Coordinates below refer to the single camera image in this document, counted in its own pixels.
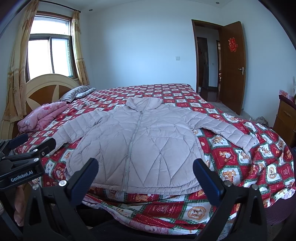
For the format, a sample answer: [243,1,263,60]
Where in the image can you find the pink folded blanket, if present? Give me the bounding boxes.
[18,101,68,133]

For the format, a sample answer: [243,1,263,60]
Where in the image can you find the window with green frame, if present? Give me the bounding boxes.
[26,12,77,81]

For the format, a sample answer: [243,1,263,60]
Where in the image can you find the dark grey cloth bundle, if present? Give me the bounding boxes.
[255,116,269,128]

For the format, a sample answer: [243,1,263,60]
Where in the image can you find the floral yellow curtain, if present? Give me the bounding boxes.
[3,1,39,123]
[71,11,90,85]

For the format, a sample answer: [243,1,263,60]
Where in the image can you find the pale pink puffer jacket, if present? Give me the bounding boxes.
[53,97,258,195]

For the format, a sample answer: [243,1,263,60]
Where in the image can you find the red checkered cartoon bedspread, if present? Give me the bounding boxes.
[16,84,295,236]

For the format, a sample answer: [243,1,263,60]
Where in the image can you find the wooden drawer cabinet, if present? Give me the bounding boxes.
[273,95,296,148]

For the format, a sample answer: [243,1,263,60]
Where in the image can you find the items on cabinet top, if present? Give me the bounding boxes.
[279,76,295,103]

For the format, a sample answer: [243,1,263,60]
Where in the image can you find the person's left hand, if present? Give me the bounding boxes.
[1,184,26,227]

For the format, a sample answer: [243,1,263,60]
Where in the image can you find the left floral yellow curtain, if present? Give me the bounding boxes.
[3,1,39,123]

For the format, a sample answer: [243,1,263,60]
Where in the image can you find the brown wooden door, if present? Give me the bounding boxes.
[219,21,246,115]

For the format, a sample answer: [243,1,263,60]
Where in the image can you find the grey striped pillow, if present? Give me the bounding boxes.
[59,85,96,103]

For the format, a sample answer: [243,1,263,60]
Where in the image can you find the right floral yellow curtain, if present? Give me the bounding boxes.
[71,11,90,85]

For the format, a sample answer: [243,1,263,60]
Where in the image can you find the red double happiness decoration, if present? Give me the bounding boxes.
[228,37,238,52]

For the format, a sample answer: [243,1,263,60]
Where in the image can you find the cream and brown headboard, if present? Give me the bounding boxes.
[0,73,80,140]

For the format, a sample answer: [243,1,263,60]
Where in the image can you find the silver door handle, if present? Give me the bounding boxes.
[238,67,245,75]

